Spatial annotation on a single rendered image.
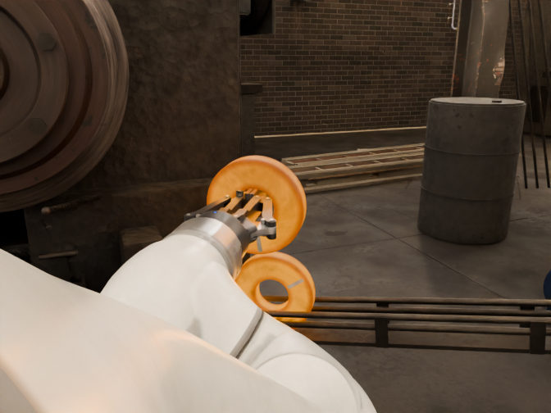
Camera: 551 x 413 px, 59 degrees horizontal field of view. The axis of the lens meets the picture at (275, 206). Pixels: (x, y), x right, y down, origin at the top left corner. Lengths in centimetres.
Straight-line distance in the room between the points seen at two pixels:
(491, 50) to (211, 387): 467
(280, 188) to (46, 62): 39
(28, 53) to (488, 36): 425
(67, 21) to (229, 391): 74
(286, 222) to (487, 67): 412
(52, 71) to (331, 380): 60
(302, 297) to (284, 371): 50
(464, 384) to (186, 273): 164
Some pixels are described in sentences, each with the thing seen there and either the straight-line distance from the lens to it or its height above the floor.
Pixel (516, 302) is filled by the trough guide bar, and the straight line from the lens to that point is 95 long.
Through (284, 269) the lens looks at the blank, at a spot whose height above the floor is 76.
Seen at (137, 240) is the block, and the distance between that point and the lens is 95.
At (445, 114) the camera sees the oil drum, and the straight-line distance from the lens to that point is 320.
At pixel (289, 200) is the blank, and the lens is 73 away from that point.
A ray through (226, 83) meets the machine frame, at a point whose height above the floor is 108.
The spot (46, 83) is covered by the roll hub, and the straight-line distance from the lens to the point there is 81.
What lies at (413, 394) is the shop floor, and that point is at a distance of 189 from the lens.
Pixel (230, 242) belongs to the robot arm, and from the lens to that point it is 53.
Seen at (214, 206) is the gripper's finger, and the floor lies 93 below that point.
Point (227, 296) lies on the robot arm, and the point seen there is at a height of 92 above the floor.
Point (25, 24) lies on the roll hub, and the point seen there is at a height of 117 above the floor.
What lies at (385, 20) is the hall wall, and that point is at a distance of 838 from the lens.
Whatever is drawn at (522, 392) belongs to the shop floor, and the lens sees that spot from 204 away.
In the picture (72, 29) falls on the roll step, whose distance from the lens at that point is 85.
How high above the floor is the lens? 113
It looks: 17 degrees down
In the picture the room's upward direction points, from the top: straight up
